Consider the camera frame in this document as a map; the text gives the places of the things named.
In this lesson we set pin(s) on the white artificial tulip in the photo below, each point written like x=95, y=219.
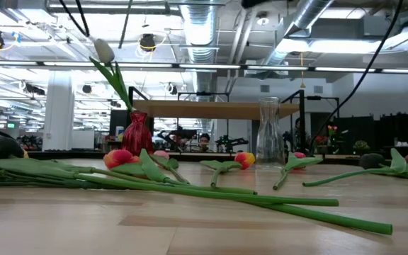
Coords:
x=103, y=51

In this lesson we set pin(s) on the wooden shelf with black legs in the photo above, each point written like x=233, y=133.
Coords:
x=207, y=110

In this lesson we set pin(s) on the person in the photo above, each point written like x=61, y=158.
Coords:
x=204, y=141

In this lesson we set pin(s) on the yellow and red artificial tulip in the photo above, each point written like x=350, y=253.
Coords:
x=245, y=160

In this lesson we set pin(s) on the long ceiling light strip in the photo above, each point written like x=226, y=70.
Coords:
x=207, y=66

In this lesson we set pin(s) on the clear glass vase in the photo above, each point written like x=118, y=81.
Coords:
x=269, y=141

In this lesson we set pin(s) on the red glass vase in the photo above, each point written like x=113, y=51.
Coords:
x=137, y=134

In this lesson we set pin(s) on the black computer monitor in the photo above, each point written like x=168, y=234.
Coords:
x=117, y=120

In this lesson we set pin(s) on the distant flower bouquet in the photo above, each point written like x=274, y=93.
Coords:
x=331, y=129

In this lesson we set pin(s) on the white building pillar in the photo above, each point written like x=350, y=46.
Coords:
x=59, y=113

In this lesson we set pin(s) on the green potted plant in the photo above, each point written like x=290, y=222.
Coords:
x=361, y=145

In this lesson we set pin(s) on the black storage cabinets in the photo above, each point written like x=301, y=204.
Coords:
x=402, y=129

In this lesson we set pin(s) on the silver ventilation duct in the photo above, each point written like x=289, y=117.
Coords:
x=310, y=12
x=199, y=28

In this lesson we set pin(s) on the black aluminium table frame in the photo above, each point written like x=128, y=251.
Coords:
x=83, y=155

